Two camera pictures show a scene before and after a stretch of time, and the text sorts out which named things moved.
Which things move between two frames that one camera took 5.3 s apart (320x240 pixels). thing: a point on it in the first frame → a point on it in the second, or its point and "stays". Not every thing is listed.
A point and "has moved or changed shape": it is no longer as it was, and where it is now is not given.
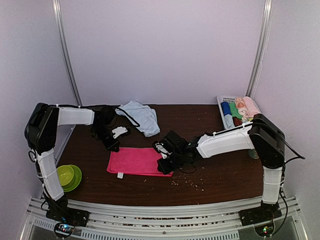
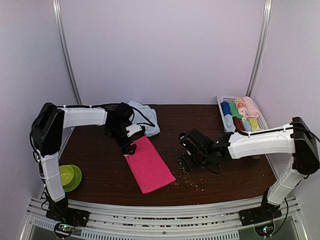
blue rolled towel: (226, 108) stays
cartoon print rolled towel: (241, 106) stays
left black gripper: (109, 146) → (125, 150)
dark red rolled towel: (237, 122) stays
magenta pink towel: (135, 160) has moved or changed shape
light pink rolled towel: (251, 108) stays
